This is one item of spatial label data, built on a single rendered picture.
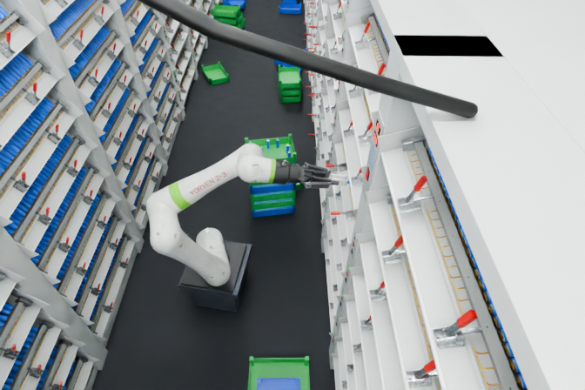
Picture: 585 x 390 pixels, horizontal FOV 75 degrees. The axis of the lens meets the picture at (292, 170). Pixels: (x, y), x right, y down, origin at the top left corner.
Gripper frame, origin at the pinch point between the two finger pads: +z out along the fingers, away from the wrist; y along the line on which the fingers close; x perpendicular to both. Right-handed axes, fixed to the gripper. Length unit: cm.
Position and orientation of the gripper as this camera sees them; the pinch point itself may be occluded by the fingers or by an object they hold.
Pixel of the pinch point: (338, 179)
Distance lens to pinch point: 152.0
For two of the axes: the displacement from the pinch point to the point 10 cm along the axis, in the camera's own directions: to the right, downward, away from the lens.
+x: -2.2, 7.1, 6.7
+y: -0.5, -6.9, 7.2
